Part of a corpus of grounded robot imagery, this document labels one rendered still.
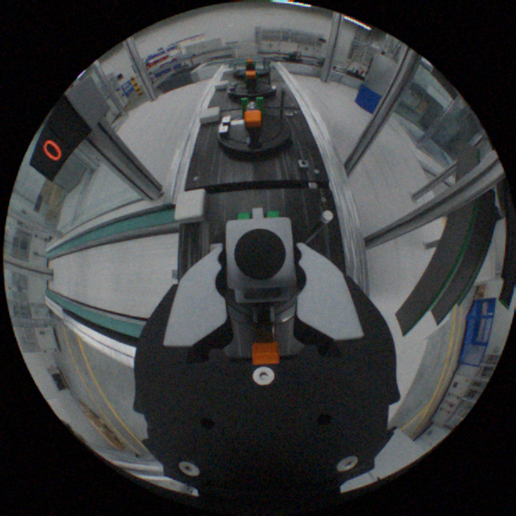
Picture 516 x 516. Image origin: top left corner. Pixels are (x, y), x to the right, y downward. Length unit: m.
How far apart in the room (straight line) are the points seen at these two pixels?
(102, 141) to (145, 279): 0.26
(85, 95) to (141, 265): 0.33
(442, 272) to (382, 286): 0.24
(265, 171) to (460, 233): 0.29
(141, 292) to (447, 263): 0.48
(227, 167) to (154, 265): 0.22
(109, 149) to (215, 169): 0.18
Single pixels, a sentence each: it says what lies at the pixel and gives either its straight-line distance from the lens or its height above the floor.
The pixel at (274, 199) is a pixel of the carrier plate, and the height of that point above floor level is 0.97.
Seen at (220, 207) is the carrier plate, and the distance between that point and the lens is 0.26.
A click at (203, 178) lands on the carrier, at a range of 0.30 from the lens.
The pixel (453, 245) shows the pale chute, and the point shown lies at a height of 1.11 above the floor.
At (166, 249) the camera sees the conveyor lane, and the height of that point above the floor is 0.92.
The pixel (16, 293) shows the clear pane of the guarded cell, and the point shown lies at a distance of 1.34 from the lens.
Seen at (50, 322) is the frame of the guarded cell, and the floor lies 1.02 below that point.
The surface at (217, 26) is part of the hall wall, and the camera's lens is 10.63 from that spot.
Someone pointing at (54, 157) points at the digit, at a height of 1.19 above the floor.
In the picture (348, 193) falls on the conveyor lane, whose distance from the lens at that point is 0.31.
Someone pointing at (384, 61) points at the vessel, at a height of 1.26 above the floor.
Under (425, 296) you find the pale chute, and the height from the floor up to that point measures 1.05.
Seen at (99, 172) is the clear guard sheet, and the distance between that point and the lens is 0.32.
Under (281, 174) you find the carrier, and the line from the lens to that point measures 0.28.
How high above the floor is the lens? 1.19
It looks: 81 degrees down
